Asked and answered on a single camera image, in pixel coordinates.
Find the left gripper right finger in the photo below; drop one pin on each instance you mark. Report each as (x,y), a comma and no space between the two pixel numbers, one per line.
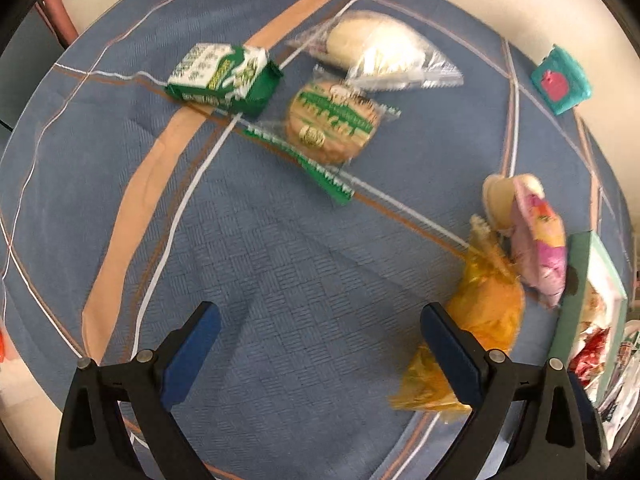
(548,444)

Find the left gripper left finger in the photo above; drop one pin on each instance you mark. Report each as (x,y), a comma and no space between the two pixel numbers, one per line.
(93,442)

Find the small red snack packet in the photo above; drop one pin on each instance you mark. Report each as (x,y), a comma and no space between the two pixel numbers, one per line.
(588,362)

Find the orange yellow snack packet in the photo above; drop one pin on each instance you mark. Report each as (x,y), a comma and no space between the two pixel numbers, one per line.
(489,303)

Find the pink snack bag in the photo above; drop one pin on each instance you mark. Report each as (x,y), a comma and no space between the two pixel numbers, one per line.
(538,240)

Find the green white snack box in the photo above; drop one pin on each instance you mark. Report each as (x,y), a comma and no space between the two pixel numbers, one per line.
(233,78)

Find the green round biscuit packet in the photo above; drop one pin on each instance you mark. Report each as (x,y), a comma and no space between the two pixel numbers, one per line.
(329,123)

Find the white round pastry packet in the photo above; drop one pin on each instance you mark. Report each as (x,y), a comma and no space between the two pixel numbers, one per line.
(378,53)

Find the teal rimmed cardboard tray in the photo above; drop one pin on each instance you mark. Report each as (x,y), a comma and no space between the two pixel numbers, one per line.
(594,297)

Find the blue plaid tablecloth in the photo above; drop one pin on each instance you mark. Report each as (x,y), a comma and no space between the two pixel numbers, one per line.
(121,211)

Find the cream pastry behind pink bag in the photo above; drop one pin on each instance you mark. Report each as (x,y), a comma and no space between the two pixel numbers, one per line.
(498,196)

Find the teal gift box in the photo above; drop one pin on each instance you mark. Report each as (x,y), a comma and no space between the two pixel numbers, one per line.
(561,81)

